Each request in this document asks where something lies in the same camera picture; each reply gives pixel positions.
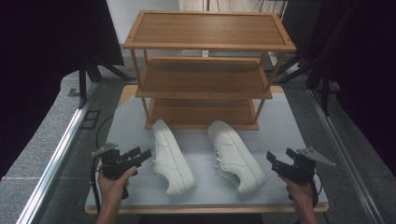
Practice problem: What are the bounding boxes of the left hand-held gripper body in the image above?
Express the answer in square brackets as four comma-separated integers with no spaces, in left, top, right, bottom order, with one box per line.
[92,142,140,200]

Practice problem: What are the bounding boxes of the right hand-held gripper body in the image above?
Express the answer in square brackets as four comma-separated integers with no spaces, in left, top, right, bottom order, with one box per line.
[271,147,336,185]

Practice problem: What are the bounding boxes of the white leather sneaker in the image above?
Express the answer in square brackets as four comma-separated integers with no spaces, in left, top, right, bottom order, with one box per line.
[207,120,267,194]
[151,119,197,197]

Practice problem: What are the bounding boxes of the three-tier wooden shoe rack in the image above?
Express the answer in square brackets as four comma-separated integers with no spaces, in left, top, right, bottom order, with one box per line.
[122,9,297,131]

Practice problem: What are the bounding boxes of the person's left hand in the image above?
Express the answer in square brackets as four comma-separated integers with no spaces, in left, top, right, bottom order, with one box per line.
[97,165,138,204]

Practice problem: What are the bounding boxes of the person's right hand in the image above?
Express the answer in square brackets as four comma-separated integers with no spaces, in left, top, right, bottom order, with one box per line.
[278,175,316,210]

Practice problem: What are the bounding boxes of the black tripod stand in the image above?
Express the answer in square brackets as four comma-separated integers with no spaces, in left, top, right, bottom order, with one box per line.
[266,50,332,117]
[77,52,136,110]

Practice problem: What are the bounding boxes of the black curtain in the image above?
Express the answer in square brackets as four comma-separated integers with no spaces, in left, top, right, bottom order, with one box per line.
[306,0,396,176]
[0,0,125,180]

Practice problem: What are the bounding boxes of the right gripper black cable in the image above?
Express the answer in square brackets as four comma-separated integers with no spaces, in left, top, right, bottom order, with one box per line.
[311,171,323,209]

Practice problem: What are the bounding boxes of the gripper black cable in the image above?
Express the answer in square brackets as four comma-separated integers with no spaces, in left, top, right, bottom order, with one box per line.
[90,154,105,217]
[311,171,323,209]

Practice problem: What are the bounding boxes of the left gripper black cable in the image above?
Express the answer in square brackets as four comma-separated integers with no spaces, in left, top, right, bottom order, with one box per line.
[90,154,105,217]

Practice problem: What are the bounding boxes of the thin black floor cable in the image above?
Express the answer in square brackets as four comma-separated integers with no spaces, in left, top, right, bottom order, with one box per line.
[95,114,115,151]

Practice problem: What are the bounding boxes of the aluminium floor rail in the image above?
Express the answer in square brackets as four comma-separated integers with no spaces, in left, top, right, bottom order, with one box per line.
[15,82,101,224]
[306,88,387,224]

